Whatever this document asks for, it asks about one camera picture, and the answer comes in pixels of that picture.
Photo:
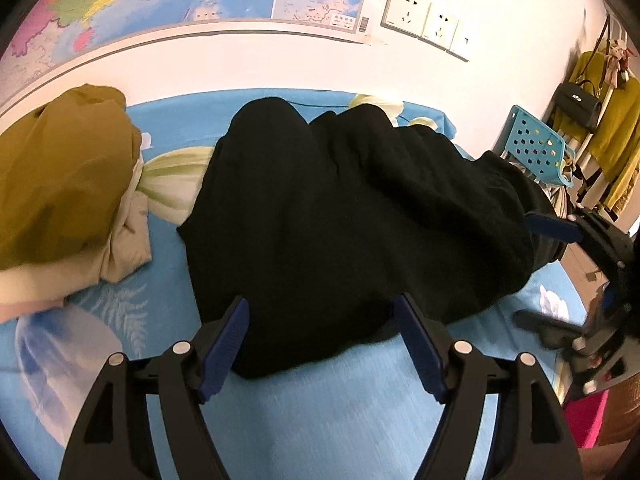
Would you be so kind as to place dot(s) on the black coat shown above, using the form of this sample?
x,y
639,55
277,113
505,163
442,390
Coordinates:
x,y
325,220

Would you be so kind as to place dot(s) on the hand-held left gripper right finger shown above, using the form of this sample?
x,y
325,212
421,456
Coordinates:
x,y
420,350

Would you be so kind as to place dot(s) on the blue printed bedsheet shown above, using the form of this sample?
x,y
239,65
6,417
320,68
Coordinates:
x,y
310,420

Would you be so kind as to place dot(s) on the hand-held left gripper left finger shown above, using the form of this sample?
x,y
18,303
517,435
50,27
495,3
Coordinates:
x,y
225,355

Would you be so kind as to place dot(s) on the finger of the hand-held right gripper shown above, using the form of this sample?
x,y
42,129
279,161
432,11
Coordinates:
x,y
547,327
552,227

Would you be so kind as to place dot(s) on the beige garment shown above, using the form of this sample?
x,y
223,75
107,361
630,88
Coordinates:
x,y
125,250

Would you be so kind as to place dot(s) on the white crumpled clothes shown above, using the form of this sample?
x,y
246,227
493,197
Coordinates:
x,y
565,195

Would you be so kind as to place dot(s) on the pink scarf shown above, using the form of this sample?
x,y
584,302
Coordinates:
x,y
616,60

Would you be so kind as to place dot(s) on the black handbag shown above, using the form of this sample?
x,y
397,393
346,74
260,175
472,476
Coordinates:
x,y
580,102

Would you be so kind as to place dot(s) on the white wall socket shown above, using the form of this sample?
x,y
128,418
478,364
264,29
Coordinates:
x,y
406,10
440,27

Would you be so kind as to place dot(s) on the blue perforated plastic rack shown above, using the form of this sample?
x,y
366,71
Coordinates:
x,y
535,145

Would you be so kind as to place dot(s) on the pink box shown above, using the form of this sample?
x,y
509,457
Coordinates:
x,y
585,420

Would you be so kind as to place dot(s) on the yellow hanging sweater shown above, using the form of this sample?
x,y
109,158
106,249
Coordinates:
x,y
620,135

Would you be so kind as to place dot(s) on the olive yellow garment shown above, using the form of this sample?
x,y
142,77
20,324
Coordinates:
x,y
60,170

